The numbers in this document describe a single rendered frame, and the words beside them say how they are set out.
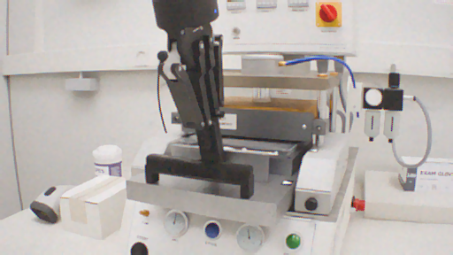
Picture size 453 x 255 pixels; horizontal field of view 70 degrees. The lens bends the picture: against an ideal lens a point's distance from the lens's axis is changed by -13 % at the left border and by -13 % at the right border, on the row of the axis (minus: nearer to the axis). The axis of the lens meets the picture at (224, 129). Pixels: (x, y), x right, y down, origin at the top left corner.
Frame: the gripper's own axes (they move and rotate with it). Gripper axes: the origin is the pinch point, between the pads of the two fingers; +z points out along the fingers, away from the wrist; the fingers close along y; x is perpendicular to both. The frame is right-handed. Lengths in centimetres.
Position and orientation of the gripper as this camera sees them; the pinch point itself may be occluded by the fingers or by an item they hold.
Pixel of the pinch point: (210, 142)
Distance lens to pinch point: 50.3
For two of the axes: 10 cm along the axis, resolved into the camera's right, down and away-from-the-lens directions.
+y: -4.0, 4.8, -7.8
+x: 9.1, 0.8, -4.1
